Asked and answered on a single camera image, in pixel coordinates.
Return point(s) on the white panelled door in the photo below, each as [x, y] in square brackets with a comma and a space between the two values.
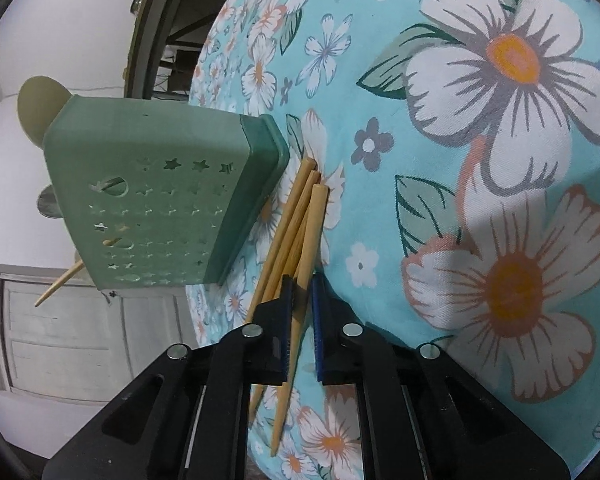
[55, 340]

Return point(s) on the beige plastic spoon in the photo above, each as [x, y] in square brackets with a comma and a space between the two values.
[37, 105]

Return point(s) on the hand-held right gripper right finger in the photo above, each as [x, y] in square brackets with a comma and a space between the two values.
[319, 330]

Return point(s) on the green perforated utensil holder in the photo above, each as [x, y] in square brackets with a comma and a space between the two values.
[170, 160]

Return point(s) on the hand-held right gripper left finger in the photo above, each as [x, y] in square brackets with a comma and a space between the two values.
[286, 325]

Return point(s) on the metal spoon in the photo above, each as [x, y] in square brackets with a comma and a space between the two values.
[47, 205]

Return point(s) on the floral tablecloth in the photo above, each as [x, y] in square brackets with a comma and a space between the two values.
[430, 160]

